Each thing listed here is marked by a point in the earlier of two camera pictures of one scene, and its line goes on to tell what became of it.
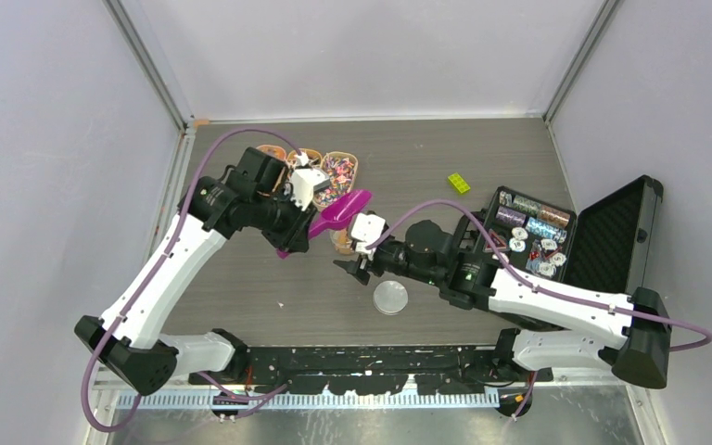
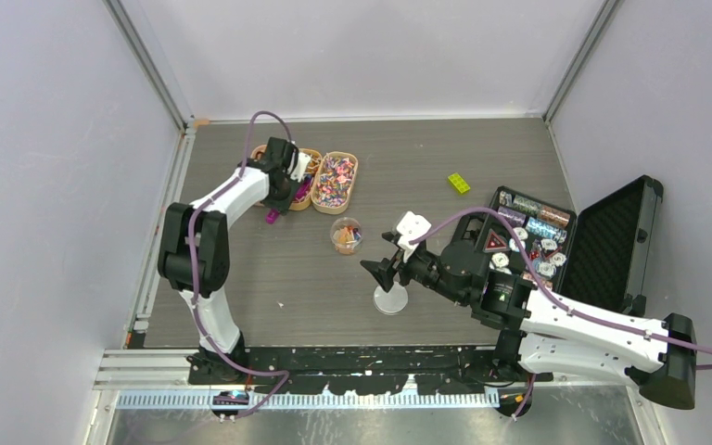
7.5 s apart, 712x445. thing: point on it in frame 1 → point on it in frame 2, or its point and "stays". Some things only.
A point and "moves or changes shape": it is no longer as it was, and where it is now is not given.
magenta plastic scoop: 336,215 moves or changes shape
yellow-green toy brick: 459,183 stays
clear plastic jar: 341,241 stays
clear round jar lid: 390,298 stays
